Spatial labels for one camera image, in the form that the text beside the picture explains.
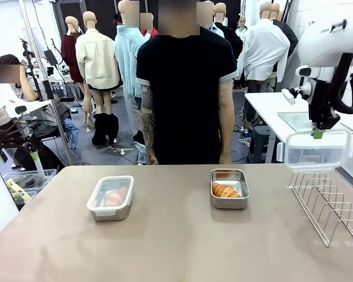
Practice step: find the mannequin with dark red top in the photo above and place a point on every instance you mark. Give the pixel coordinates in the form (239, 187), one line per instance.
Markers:
(70, 55)

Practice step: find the clear plastic storage bin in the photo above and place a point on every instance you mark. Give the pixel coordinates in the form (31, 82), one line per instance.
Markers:
(44, 173)

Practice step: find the yellow green packaged item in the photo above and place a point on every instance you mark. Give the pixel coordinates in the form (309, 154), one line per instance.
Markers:
(16, 188)

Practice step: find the small mannequin with white top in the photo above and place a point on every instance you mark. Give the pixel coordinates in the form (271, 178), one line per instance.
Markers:
(242, 23)

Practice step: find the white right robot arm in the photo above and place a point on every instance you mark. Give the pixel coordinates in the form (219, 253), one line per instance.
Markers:
(326, 47)

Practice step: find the person's left hand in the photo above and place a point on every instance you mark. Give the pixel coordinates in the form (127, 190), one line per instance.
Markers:
(225, 160)

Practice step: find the clear plastic clip lid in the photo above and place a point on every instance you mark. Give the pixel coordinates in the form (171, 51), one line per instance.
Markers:
(100, 188)
(314, 155)

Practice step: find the mannequin with black shirt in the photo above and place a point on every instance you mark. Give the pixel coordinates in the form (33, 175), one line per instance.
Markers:
(291, 38)

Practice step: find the black panel on stand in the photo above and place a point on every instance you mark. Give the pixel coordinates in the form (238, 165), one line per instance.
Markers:
(50, 57)

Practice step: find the blue jeans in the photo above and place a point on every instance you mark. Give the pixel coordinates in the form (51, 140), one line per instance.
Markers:
(70, 132)

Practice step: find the black crumpled trousers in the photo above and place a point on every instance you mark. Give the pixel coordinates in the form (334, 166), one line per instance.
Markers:
(106, 126)

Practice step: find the person in black t-shirt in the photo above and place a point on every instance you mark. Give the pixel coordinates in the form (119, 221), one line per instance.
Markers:
(185, 88)

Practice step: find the mannequin with black jacket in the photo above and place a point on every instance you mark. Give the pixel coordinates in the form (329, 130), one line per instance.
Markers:
(238, 47)

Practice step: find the rectangular stainless steel container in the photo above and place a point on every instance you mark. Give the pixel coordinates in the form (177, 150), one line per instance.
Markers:
(229, 204)
(111, 216)

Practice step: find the white table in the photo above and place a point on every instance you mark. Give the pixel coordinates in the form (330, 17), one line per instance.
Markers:
(264, 102)

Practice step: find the silver metal pole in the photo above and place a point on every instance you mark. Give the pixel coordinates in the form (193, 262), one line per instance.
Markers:
(57, 117)

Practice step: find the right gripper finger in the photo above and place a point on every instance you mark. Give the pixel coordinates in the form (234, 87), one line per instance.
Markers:
(319, 133)
(312, 132)

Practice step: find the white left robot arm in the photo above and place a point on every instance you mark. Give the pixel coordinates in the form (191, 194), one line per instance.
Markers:
(0, 97)

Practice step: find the person's right hand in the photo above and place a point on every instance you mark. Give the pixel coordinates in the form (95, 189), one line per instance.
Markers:
(153, 161)

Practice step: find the black stool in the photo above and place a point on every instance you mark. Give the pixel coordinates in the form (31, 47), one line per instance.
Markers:
(261, 141)

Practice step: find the dark mannequin base plate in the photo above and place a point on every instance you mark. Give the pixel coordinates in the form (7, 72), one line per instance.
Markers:
(117, 151)

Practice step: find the person's left forearm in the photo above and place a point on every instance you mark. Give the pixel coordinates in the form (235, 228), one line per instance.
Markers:
(226, 132)

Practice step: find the mannequin with cream shirt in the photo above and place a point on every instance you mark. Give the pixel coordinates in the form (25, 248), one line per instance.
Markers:
(97, 58)

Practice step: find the mannequin with white shirt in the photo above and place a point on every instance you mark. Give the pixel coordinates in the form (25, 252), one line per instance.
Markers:
(261, 50)

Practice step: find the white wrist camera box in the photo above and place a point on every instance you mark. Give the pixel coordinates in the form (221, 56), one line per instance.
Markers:
(289, 95)

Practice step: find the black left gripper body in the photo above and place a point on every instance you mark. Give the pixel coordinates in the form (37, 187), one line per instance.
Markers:
(6, 138)

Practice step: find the person's tattooed right forearm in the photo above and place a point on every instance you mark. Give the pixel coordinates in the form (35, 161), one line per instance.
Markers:
(147, 135)

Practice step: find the golden croissant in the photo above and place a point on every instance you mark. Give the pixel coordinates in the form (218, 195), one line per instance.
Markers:
(225, 190)
(116, 197)

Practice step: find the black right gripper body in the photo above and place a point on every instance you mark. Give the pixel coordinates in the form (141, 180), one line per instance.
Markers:
(320, 111)

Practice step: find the black light stand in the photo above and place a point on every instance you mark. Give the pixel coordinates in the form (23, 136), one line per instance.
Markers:
(48, 89)

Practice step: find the seated person in grey shirt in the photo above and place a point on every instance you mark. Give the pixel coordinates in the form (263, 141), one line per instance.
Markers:
(29, 94)

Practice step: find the mannequin with light blue shirt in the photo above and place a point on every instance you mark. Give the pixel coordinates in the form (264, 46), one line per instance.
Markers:
(126, 58)

